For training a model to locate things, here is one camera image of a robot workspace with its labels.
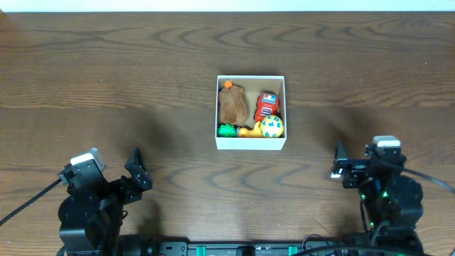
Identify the green round wheel toy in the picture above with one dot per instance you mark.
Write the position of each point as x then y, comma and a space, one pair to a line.
227, 130

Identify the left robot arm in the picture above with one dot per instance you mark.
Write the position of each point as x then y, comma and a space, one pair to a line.
92, 215

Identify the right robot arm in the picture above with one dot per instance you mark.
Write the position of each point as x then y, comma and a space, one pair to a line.
390, 203

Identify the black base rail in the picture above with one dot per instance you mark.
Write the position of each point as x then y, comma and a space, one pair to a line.
249, 249

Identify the orange rubber duck toy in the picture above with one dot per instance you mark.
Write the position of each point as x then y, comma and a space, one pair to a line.
255, 132

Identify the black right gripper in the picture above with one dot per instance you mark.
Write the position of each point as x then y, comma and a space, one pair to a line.
356, 168

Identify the yellow letter ball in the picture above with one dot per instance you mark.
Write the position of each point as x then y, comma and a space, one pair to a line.
271, 126

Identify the white cardboard box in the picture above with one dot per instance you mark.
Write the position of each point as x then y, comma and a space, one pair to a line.
253, 85

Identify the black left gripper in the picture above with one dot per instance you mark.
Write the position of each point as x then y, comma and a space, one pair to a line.
131, 183

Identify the brown plush toy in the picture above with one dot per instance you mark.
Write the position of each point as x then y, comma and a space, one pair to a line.
232, 106

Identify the red toy fire truck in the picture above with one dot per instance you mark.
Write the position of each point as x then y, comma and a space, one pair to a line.
267, 104

